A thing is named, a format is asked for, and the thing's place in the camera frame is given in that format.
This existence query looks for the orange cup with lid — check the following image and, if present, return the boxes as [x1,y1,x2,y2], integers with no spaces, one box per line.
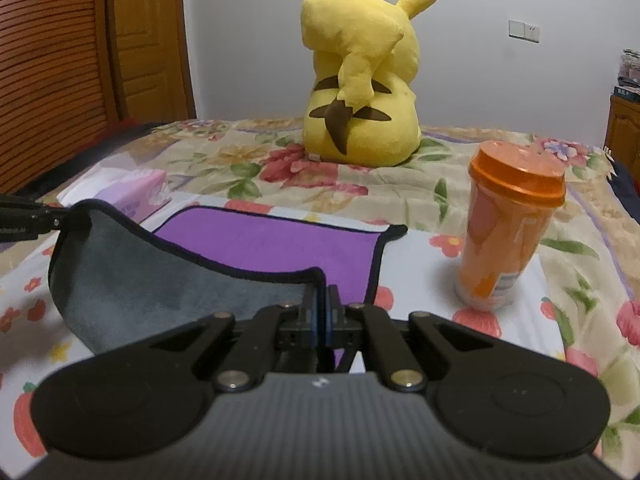
[453,140,568,310]

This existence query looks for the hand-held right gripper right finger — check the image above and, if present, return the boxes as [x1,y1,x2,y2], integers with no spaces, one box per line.
[325,284,497,393]

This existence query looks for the purple and grey towel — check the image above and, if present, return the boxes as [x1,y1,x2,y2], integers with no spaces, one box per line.
[47,199,409,357]

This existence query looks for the yellow plush toy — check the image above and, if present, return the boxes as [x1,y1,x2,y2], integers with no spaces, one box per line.
[299,0,448,167]

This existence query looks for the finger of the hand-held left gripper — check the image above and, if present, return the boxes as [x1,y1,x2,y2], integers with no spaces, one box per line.
[0,192,69,242]

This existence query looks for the wooden cabinet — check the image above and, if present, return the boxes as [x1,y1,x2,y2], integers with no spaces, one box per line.
[603,94,640,162]

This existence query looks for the wooden door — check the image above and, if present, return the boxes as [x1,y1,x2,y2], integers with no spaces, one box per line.
[106,0,197,124]

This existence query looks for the wooden slatted headboard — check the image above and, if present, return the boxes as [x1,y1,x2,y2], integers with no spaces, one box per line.
[0,0,120,197]

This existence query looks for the white wall socket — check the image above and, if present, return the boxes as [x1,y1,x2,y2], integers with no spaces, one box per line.
[508,18,541,42]

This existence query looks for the pink tissue pack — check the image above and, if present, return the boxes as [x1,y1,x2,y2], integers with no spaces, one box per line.
[57,168,169,224]

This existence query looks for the dark cloth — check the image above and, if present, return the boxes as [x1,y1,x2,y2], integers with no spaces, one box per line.
[606,156,640,213]

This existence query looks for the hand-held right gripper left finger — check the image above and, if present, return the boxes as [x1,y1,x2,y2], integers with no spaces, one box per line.
[144,284,318,393]

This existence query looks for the floral bedsheet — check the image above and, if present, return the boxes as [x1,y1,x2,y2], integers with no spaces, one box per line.
[0,117,640,476]

